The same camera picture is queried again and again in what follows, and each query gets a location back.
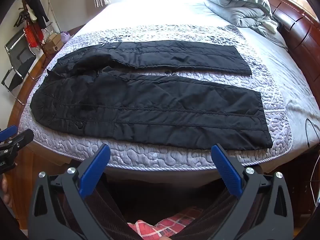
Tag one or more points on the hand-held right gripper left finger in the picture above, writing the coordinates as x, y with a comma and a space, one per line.
95, 166

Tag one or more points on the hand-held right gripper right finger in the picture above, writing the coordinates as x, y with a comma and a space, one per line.
227, 170

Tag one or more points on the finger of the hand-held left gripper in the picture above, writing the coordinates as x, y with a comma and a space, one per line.
7, 133
23, 138

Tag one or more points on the black jacket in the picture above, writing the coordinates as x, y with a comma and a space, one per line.
150, 115

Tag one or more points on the red plaid pajama pants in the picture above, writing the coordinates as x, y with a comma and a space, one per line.
170, 225

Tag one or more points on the person's left hand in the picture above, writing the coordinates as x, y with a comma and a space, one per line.
5, 192

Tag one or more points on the bed with quilted grey cover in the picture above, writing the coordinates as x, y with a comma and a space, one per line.
155, 156

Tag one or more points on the metal folding chair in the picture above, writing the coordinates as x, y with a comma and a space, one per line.
18, 60

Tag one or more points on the cardboard box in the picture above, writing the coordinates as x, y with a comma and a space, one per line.
53, 43

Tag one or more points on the red bag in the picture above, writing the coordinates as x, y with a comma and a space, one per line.
32, 36

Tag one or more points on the wooden coat rack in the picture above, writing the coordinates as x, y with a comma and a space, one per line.
22, 10

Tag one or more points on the black hanging garment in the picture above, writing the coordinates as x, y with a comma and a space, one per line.
37, 7

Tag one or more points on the white cloth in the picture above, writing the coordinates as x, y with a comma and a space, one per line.
270, 26

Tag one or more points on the wooden headboard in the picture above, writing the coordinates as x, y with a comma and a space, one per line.
300, 35

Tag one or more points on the folded grey duvet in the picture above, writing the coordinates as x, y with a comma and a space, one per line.
240, 7

